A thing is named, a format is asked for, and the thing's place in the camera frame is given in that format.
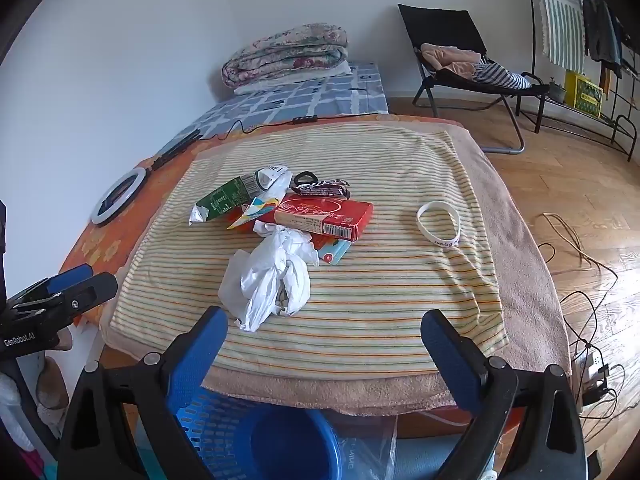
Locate folded floral quilt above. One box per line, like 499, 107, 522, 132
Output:
220, 23, 348, 90

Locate black clothes rack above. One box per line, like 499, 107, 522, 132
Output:
515, 0, 639, 159

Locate green striped hanging towel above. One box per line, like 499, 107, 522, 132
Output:
538, 0, 586, 74

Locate white silicone wristband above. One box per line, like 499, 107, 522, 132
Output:
416, 200, 462, 248

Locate blue plastic laundry basket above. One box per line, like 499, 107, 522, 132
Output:
177, 388, 343, 480

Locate striped garment on chair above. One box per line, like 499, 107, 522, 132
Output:
472, 62, 532, 90

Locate brown chocolate bar wrapper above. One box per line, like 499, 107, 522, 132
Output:
291, 180, 350, 200

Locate white colourful paper wrapper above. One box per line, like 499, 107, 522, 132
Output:
228, 165, 293, 230

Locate teal grapefruit tube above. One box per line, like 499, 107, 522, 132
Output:
311, 234, 352, 266

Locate blue checked bedsheet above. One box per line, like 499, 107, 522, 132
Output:
158, 62, 388, 154

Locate white plastic bag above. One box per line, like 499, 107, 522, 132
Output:
218, 220, 319, 333

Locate white pillow under quilt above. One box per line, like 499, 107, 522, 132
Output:
233, 61, 352, 96

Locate dark hanging jacket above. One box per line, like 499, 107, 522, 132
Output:
582, 0, 622, 77

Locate striped cream towel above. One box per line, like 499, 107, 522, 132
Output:
108, 122, 509, 380

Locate green white milk carton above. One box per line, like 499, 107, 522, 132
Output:
189, 174, 260, 226

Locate black folding chair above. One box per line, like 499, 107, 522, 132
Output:
398, 4, 550, 155

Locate orange floral bedsheet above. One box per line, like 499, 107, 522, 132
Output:
62, 115, 475, 283

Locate pink clothes on chair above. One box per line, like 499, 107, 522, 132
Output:
420, 44, 483, 79

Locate red tissue box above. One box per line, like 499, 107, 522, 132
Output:
273, 195, 373, 242

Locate floor cables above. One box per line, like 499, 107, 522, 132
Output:
537, 211, 629, 443

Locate black cable with remote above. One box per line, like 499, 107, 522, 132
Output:
214, 115, 319, 141

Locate white ring light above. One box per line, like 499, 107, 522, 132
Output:
90, 167, 149, 226

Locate yellow crate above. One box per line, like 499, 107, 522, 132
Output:
564, 70, 603, 118

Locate black tripod stand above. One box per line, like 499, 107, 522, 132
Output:
151, 129, 201, 171

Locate pink beige towel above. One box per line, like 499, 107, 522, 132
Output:
100, 142, 570, 415

